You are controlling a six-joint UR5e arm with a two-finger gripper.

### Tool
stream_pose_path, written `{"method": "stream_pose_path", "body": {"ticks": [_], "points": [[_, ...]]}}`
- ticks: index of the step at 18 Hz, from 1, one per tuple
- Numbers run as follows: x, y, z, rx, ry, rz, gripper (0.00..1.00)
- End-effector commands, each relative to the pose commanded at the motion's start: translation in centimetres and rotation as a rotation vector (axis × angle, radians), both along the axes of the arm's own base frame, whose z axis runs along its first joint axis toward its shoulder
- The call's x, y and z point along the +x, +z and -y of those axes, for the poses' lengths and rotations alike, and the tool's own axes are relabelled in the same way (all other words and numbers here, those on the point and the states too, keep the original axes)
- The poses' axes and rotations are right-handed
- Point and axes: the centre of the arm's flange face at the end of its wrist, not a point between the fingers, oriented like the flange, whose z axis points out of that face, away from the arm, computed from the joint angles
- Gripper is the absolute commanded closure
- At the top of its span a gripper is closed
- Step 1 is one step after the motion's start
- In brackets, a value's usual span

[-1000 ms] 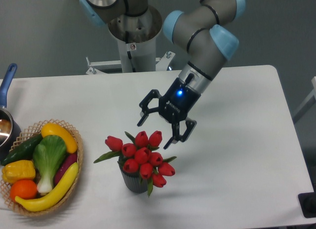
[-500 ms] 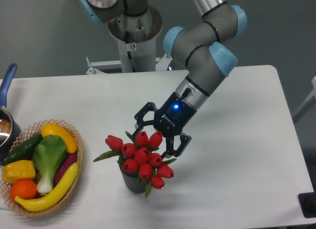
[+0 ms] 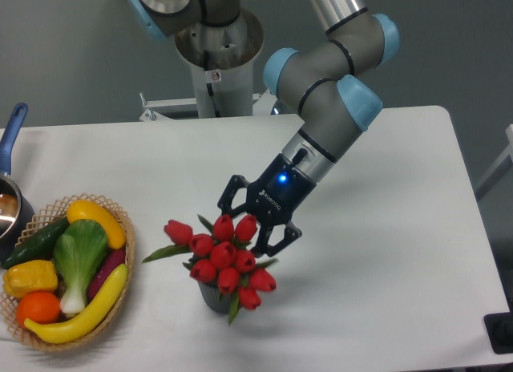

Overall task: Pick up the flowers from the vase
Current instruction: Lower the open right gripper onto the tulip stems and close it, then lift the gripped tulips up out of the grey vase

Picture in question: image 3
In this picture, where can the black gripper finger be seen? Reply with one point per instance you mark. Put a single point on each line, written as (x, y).
(234, 185)
(273, 239)

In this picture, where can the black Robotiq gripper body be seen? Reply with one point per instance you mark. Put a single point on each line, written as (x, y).
(279, 190)

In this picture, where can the red tulip bouquet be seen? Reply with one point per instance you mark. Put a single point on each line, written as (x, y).
(221, 257)

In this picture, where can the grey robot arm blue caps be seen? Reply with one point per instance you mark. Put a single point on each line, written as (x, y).
(321, 87)

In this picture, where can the dark grey ribbed vase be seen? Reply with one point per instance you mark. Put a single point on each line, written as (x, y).
(214, 299)

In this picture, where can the purple eggplant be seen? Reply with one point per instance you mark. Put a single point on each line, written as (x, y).
(114, 259)

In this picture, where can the yellow squash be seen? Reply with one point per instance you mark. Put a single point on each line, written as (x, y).
(89, 210)

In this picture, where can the green bok choy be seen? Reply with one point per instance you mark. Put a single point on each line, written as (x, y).
(77, 255)

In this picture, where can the woven wicker basket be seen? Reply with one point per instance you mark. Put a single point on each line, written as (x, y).
(42, 218)

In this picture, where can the yellow banana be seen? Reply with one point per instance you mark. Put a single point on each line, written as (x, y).
(87, 320)

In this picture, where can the dark green cucumber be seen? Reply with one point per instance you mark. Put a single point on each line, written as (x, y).
(38, 246)

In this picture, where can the yellow bell pepper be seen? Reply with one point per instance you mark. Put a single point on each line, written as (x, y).
(29, 277)

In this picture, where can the orange fruit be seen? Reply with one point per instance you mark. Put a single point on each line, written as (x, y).
(40, 307)

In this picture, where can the black device at table edge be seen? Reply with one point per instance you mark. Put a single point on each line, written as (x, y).
(499, 331)

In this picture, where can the white metal base frame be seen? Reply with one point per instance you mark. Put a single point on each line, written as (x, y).
(262, 104)

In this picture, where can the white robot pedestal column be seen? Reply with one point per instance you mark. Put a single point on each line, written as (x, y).
(221, 64)

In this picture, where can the blue handled saucepan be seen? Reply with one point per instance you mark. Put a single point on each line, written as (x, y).
(16, 211)

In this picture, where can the white furniture frame at right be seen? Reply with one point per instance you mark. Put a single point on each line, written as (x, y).
(496, 170)

